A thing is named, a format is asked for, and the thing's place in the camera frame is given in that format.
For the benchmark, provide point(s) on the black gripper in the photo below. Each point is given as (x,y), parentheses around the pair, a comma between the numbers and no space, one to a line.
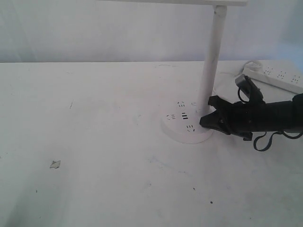
(237,119)

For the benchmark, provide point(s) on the white desk lamp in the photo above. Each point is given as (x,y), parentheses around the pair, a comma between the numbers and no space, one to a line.
(180,28)

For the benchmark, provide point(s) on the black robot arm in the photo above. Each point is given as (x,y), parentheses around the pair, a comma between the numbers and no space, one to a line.
(286,115)

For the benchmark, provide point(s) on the white power strip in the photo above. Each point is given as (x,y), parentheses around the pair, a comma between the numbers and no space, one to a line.
(278,73)

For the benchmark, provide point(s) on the small torn paper scrap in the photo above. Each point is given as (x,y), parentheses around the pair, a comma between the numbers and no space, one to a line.
(55,164)

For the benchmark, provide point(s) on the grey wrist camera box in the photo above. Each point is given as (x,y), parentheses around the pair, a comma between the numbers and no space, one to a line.
(249,89)

